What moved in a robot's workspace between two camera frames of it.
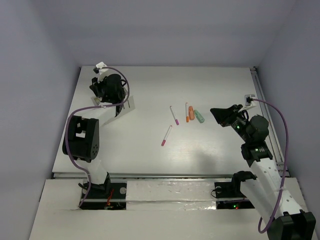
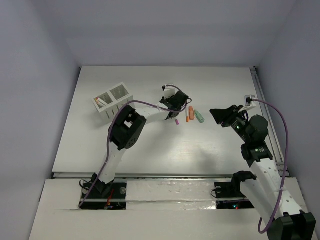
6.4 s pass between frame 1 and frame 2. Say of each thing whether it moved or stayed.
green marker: stayed
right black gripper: stayed
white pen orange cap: stayed
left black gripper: moved
